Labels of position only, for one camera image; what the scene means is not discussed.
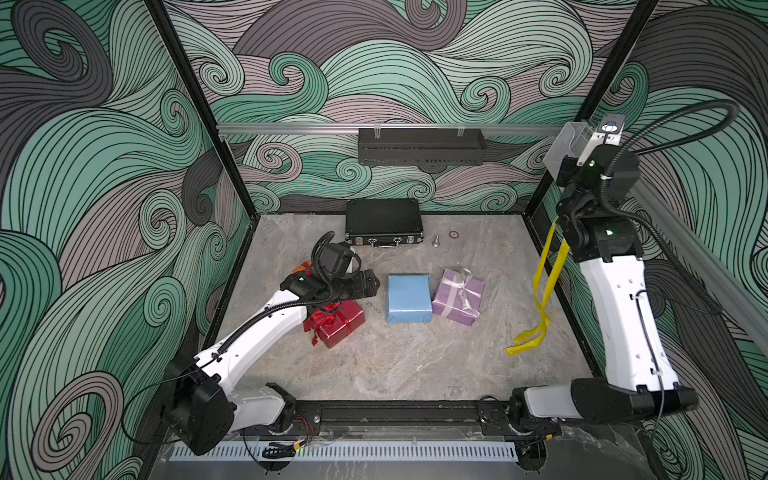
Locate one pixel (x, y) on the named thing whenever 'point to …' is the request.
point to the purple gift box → (458, 296)
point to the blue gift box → (408, 298)
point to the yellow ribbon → (534, 335)
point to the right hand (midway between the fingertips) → (599, 150)
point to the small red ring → (454, 234)
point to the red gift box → (331, 327)
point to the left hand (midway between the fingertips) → (368, 282)
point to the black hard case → (384, 222)
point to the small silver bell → (436, 243)
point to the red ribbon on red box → (321, 318)
